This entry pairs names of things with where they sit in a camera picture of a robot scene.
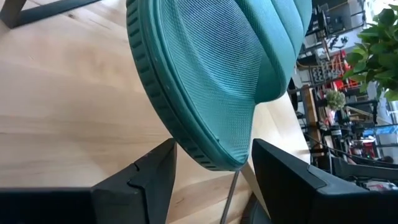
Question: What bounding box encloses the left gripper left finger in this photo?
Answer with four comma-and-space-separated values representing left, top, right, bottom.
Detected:
91, 138, 177, 224

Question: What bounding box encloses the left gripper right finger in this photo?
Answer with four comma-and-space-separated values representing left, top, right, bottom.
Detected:
252, 139, 327, 224

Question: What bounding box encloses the teal foam slipper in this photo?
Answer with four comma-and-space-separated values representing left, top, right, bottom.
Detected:
126, 0, 313, 172

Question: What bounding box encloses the thin grey metal rod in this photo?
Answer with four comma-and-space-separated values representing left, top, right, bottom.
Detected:
220, 169, 241, 224

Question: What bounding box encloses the small pale green potted plant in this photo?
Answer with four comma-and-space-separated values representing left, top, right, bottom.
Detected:
325, 89, 346, 110

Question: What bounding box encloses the leafy green potted tree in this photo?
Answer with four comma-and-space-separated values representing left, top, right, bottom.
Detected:
341, 6, 398, 102

